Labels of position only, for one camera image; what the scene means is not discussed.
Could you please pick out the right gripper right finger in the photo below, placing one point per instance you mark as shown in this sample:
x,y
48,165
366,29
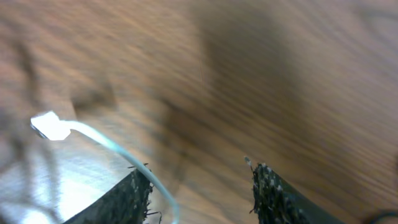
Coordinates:
x,y
277,202

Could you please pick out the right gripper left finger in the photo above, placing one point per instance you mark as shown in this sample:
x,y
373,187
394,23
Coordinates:
x,y
126,203

